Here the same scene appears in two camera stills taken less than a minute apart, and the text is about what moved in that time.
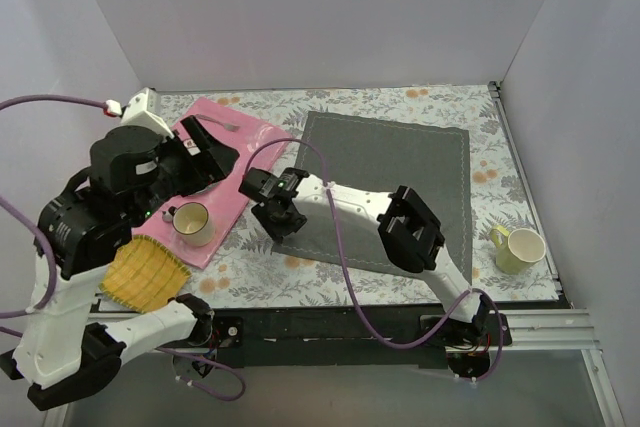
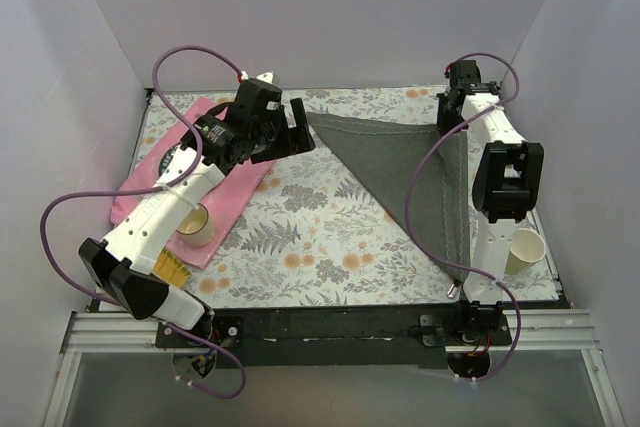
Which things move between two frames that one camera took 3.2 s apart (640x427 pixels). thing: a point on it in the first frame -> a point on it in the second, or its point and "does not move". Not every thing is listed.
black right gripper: [279, 217] -> [451, 110]
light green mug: [521, 249] does not move
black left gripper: [195, 151] -> [282, 134]
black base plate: [360, 336] does not move
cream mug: [193, 223] does not move
